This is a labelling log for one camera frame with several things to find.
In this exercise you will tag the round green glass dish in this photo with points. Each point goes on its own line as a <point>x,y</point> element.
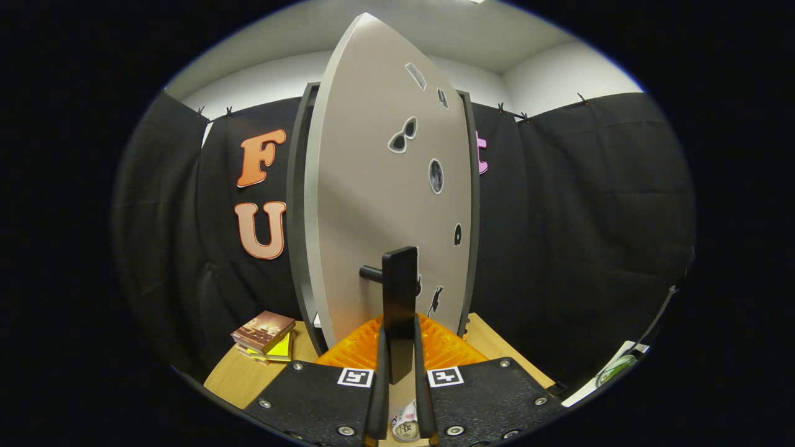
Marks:
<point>615,369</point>

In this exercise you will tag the beige shoe cabinet door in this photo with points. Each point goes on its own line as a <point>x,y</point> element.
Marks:
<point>372,186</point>

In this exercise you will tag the black backdrop cloth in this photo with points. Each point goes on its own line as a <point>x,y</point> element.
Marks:
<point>590,217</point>

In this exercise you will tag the yellow book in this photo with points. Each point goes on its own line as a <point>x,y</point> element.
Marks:
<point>281,349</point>

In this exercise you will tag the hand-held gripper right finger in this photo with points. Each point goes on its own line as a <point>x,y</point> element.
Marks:
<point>423,397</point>

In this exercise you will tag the grey shoe cabinet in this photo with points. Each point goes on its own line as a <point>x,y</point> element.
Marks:
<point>297,217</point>

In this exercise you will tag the white shoe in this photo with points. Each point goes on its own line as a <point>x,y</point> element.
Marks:
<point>407,425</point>

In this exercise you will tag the white side table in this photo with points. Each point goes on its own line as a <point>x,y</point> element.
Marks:
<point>590,388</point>

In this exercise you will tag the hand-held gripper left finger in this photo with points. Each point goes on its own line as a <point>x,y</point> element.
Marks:
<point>379,397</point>

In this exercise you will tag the brown book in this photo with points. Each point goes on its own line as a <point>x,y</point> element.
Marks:
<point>264,329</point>

